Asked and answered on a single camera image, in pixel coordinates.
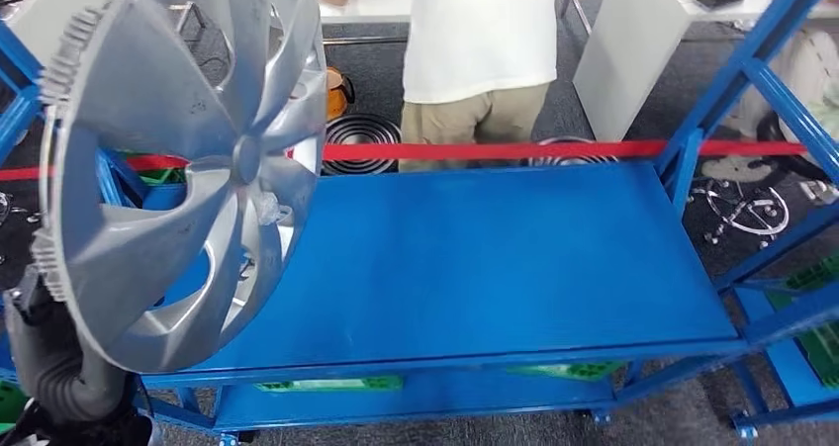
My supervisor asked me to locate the person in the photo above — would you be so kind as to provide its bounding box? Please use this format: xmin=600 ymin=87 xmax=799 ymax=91
xmin=699 ymin=27 xmax=839 ymax=184
xmin=313 ymin=0 xmax=558 ymax=173

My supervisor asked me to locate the black ringed round part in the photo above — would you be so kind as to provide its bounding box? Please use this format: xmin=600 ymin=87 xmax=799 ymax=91
xmin=320 ymin=113 xmax=403 ymax=176

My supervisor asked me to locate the white desk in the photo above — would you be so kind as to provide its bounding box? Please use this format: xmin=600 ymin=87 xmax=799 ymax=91
xmin=572 ymin=0 xmax=839 ymax=144
xmin=0 ymin=0 xmax=113 ymax=64
xmin=319 ymin=0 xmax=415 ymax=25

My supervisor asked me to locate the long red barrier belt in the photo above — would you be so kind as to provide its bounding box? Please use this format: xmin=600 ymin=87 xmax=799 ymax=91
xmin=321 ymin=139 xmax=808 ymax=164

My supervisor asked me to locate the short red barrier belt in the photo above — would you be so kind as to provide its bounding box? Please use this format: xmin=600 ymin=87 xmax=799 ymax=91
xmin=0 ymin=154 xmax=191 ymax=184

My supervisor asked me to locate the blue metal shelf rack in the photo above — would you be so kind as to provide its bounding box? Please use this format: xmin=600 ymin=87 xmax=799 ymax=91
xmin=730 ymin=279 xmax=839 ymax=441
xmin=0 ymin=0 xmax=839 ymax=446

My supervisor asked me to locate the chrome round part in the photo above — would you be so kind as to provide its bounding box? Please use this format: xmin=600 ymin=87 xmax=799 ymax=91
xmin=522 ymin=134 xmax=618 ymax=168

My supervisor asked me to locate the chrome chair base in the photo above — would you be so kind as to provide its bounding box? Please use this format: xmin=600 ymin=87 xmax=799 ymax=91
xmin=0 ymin=190 xmax=42 ymax=229
xmin=688 ymin=176 xmax=792 ymax=251

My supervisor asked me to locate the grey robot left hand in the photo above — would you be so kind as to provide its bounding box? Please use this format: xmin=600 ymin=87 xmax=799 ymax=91
xmin=1 ymin=266 xmax=142 ymax=400

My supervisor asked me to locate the metal floor socket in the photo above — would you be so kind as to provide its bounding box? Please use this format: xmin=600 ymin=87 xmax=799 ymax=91
xmin=797 ymin=179 xmax=839 ymax=207

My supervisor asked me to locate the orange bag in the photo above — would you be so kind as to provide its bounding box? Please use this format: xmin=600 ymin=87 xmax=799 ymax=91
xmin=326 ymin=67 xmax=357 ymax=123

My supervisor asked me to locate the grey plastic hubcap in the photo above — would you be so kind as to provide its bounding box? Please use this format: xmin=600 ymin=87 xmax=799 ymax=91
xmin=31 ymin=0 xmax=329 ymax=376

